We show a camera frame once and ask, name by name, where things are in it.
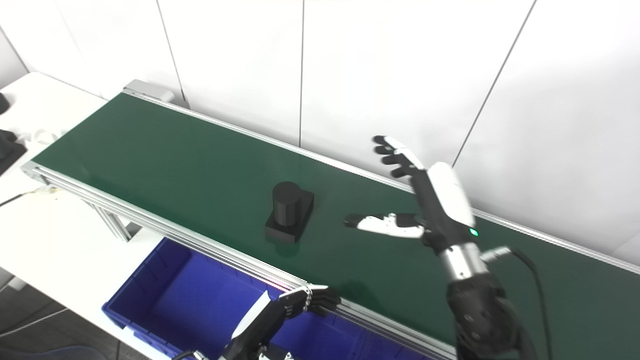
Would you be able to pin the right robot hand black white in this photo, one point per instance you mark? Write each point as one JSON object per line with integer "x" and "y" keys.
{"x": 445, "y": 205}

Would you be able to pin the large blue plastic bin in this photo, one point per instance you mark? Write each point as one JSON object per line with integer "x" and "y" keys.
{"x": 190, "y": 300}

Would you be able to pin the grey conveyor end cap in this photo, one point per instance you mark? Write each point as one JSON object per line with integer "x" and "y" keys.
{"x": 150, "y": 91}

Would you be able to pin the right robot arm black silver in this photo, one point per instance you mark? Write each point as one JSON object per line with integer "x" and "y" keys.
{"x": 480, "y": 310}

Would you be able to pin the black cylinder block part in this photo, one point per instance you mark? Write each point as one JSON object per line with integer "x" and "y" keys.
{"x": 287, "y": 210}

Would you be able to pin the aluminium conveyor support leg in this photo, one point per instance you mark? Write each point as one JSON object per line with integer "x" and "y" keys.
{"x": 115, "y": 222}

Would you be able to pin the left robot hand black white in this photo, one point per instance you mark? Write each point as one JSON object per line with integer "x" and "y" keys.
{"x": 260, "y": 325}

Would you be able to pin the green conveyor belt aluminium frame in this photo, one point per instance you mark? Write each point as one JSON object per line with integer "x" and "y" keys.
{"x": 175, "y": 165}

